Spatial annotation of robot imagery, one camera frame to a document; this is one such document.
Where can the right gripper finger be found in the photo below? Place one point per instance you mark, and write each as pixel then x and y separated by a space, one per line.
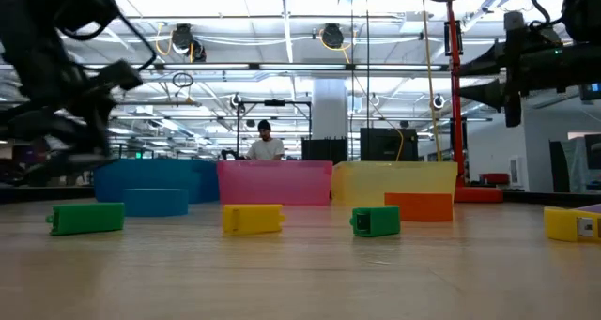
pixel 490 95
pixel 490 62

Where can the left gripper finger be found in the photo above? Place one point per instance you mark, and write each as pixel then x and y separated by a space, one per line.
pixel 122 76

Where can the green long block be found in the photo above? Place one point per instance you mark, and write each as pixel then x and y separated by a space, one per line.
pixel 87 218

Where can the blue block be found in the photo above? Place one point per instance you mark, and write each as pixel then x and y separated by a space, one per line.
pixel 155 202

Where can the orange block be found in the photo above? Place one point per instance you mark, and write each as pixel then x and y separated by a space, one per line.
pixel 418 207

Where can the yellow stapler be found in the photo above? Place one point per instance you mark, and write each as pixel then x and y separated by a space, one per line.
pixel 563 224

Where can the lilac stapler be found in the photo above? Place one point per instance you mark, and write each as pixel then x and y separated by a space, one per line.
pixel 591 208

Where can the green staple remover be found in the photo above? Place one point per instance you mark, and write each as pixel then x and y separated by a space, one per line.
pixel 382 221

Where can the yellow block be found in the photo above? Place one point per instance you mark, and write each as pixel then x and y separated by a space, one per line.
pixel 253 219

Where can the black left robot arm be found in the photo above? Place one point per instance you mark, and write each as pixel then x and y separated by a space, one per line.
pixel 28 29

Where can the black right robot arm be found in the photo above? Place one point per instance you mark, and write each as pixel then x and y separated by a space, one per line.
pixel 577 62

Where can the red stand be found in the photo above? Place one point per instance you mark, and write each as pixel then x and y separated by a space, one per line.
pixel 457 123

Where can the black monitor with blue screen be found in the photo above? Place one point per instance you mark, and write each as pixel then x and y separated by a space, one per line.
pixel 589 95

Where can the blue plastic bin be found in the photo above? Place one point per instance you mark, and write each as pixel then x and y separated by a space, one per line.
pixel 155 174

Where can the red box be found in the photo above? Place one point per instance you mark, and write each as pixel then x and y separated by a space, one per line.
pixel 494 179

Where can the large black equipment box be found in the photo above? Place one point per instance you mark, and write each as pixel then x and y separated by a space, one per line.
pixel 385 144

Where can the yellow plastic bin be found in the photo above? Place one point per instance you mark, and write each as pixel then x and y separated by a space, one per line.
pixel 375 181

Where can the person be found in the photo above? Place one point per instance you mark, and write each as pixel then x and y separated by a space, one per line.
pixel 265 148

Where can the white square pillar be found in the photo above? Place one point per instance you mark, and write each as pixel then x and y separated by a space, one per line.
pixel 328 109

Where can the small black equipment box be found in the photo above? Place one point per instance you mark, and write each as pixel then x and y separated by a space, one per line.
pixel 324 150

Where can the pink plastic bin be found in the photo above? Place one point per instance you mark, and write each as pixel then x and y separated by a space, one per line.
pixel 274 181

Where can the black frame rig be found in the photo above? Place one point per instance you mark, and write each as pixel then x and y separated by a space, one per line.
pixel 274 102

